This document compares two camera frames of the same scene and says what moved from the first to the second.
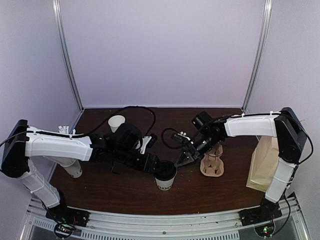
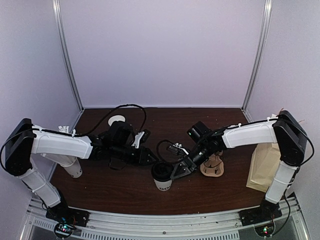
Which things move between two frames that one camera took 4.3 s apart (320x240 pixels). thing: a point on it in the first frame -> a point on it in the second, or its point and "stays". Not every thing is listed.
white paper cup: [115, 121] stays
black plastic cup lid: [165, 170] stays
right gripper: [188, 150] -> [189, 168]
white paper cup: [165, 185] stays
